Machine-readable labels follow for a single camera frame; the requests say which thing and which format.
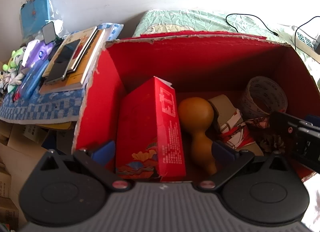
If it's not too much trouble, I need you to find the blue plastic pouch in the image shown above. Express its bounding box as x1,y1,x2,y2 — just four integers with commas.
20,0,54,40

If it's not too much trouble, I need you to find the blue checkered cloth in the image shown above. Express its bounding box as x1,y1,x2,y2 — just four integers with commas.
0,23,123,125

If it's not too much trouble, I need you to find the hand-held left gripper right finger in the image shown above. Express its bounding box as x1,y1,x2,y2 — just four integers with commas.
199,140,286,192

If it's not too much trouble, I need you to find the printed packing tape roll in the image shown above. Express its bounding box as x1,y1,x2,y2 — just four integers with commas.
239,76,288,120

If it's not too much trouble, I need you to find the blue pencil case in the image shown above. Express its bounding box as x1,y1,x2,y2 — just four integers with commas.
19,61,49,99

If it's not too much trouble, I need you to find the small mirror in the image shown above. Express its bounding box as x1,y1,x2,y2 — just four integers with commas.
42,21,57,44

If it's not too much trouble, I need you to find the orange wooden gourd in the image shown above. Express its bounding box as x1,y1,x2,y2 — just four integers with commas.
178,97,217,175

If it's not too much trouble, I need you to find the small red printed box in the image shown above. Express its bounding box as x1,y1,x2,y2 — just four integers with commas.
115,76,187,182

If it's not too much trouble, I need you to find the beige tape roll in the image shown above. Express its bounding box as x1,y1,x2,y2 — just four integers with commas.
208,94,242,132

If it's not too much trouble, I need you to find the white power strip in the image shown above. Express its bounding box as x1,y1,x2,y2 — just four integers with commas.
290,26,320,55

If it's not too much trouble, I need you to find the white-edged book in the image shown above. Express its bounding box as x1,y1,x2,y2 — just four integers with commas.
67,26,98,71

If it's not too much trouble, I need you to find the large red cardboard box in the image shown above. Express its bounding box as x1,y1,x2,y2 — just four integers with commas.
72,31,320,182

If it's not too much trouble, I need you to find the stack of books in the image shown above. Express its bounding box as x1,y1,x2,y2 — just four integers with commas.
39,29,107,95

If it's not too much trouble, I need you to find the red and white ribbon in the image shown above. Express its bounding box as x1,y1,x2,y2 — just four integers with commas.
219,111,270,153

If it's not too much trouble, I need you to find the purple white packet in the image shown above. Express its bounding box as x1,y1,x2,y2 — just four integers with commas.
24,40,54,67

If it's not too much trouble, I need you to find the green and white plush toy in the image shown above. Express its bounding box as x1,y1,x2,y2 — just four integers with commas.
2,46,27,93

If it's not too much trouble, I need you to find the dark smartphone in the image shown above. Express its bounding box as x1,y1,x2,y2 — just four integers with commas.
45,39,81,85

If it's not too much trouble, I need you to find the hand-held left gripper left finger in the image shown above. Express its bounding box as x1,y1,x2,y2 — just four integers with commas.
40,140,133,192

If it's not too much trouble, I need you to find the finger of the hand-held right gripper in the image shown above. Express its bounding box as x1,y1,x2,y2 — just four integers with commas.
269,111,300,135

